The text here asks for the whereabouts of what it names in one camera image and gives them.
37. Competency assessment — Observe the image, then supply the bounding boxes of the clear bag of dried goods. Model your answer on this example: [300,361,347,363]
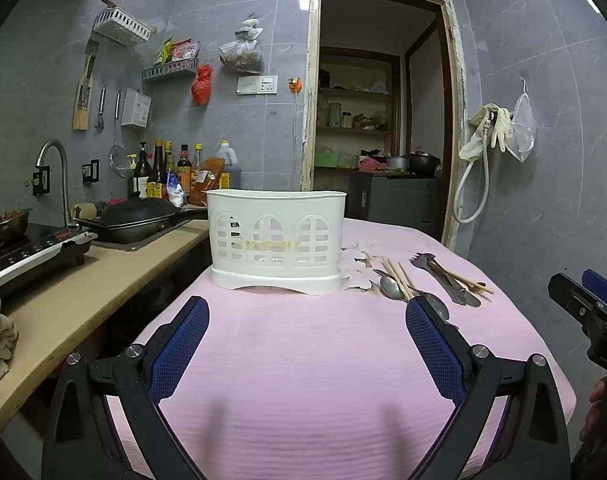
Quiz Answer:
[218,15,264,75]

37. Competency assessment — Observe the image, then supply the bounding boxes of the red plastic bag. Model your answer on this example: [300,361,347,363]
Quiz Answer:
[191,64,214,107]

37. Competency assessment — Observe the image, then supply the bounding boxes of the grey wall rack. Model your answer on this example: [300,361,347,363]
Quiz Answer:
[142,57,199,84]

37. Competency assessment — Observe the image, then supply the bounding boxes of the wok with food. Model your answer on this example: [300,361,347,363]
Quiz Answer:
[0,208,33,248]

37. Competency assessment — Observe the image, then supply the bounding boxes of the white mesh bag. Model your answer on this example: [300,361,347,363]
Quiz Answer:
[506,77,537,163]

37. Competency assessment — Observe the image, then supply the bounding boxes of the black frying pan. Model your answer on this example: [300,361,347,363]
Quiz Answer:
[76,199,209,245]

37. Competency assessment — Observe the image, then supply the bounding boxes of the white hose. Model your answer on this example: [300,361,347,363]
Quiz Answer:
[452,110,492,225]

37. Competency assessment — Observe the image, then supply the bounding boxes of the wall switch panel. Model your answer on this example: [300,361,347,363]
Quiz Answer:
[236,75,279,96]

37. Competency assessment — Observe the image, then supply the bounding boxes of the yellow cap sauce bottle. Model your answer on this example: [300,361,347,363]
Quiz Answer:
[191,143,207,186]

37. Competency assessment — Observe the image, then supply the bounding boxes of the white plastic utensil basket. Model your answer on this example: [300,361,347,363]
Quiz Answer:
[205,189,347,297]

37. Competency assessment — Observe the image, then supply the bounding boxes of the metal fork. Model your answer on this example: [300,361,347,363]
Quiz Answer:
[410,253,465,305]

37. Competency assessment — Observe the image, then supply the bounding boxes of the grey cabinet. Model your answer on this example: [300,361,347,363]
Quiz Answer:
[347,170,442,241]

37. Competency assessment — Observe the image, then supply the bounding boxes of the red label sauce bottle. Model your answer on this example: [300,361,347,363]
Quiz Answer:
[176,144,193,196]

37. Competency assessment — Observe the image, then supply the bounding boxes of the colourful snack packets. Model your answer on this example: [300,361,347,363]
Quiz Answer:
[156,37,201,66]

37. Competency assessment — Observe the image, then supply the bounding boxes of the wooden door frame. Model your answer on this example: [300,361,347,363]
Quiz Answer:
[300,0,467,251]

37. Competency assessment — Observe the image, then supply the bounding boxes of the pink floral tablecloth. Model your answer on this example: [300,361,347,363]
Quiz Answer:
[106,217,577,480]

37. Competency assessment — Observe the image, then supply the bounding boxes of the beige kitchen counter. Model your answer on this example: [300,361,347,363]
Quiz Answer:
[0,217,212,431]

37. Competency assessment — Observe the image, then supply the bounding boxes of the metal table knife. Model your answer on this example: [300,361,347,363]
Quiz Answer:
[427,260,483,308]

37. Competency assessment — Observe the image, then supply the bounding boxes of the white wall basket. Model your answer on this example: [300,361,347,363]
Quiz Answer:
[92,7,153,44]

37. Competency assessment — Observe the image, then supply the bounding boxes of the tall dark sauce bottle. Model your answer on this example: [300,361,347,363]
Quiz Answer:
[148,139,167,201]

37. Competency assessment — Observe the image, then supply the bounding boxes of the white and blue bag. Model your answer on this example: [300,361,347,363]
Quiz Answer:
[166,170,189,208]

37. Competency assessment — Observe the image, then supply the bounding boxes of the person's right hand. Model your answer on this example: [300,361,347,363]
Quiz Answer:
[578,379,607,456]

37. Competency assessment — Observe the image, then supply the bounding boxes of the hanging mesh strainer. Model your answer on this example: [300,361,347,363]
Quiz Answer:
[108,91,127,179]

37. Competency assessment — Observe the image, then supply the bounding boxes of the cream rubber gloves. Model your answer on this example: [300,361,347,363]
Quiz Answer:
[458,102,514,162]

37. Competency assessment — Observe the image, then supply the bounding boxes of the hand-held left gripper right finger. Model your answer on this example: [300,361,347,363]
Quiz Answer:
[405,296,570,480]

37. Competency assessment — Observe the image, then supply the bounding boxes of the black pot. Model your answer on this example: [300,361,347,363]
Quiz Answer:
[407,151,441,177]

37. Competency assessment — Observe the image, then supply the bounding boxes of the large dark oil jug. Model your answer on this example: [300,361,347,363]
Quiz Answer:
[214,140,242,191]

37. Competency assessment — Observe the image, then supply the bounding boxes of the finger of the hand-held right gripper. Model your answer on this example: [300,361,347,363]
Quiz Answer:
[548,273,607,328]
[581,269,607,313]

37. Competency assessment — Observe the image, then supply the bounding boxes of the metal faucet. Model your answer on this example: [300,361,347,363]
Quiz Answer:
[35,138,72,228]

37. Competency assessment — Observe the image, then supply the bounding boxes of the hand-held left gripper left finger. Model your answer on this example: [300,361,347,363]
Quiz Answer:
[42,296,210,480]

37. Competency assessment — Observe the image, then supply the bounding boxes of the white hanging box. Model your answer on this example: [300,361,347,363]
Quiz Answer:
[120,88,153,128]

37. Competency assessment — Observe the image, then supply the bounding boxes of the wooden shelf unit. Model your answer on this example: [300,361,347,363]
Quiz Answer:
[317,47,402,171]

